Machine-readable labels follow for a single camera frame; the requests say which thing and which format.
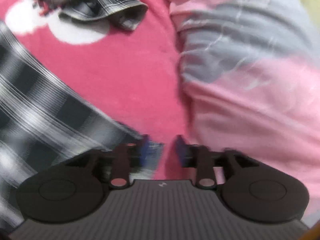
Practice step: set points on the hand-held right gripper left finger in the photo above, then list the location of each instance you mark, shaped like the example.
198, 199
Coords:
144, 152

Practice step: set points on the pink grey tie-dye garment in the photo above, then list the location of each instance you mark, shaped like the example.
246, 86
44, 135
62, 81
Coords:
250, 105

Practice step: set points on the black white plaid shirt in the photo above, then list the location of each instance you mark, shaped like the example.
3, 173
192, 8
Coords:
50, 105

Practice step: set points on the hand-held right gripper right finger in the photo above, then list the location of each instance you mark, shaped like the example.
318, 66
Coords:
181, 152

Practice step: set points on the pink floral blanket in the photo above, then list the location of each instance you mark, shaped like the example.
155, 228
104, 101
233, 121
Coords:
120, 80

